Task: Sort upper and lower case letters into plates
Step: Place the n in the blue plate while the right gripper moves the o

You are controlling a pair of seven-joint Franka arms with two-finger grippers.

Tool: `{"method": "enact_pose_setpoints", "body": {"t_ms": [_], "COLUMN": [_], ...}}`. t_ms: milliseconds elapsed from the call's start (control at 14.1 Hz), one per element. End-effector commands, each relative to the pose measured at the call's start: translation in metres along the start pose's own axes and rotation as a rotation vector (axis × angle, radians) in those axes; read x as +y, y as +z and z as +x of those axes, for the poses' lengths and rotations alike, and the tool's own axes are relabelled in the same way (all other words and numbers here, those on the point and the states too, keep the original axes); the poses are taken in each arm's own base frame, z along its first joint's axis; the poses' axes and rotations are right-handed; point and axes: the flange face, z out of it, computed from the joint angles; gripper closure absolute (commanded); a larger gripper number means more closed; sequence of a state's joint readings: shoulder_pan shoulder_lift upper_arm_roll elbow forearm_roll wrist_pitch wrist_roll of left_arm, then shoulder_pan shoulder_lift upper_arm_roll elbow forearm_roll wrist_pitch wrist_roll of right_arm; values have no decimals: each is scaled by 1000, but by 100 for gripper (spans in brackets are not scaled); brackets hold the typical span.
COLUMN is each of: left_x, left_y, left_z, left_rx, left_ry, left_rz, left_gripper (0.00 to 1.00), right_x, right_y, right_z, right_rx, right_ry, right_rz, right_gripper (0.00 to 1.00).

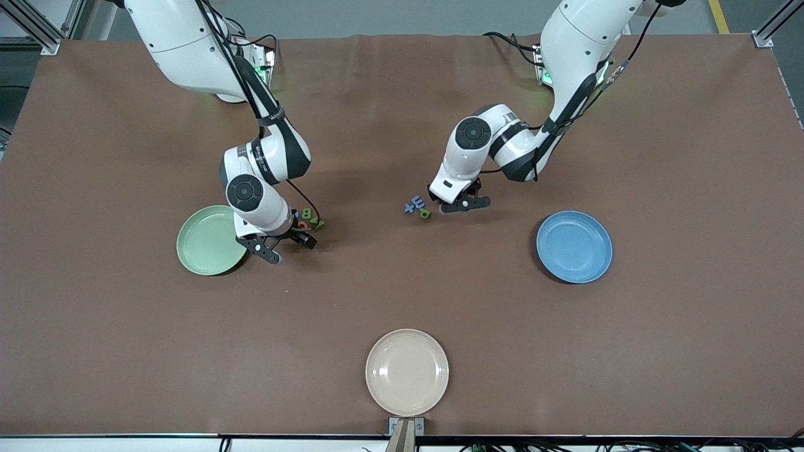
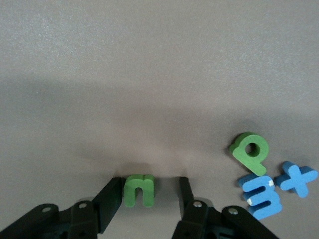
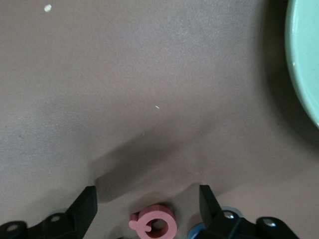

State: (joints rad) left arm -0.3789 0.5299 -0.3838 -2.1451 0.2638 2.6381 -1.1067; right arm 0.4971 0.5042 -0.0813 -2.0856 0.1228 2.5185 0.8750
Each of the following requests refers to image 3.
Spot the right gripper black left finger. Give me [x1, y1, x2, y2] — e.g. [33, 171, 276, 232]
[0, 185, 98, 239]

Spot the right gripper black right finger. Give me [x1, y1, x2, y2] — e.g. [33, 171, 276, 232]
[199, 184, 300, 239]

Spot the blue letter G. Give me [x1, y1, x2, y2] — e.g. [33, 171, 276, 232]
[186, 223, 207, 239]

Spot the pink letter Q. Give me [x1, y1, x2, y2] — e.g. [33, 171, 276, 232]
[129, 204, 178, 239]

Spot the brown table mat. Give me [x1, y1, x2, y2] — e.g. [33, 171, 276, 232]
[0, 0, 319, 239]

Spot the green plate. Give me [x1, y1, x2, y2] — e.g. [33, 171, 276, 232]
[285, 0, 319, 129]

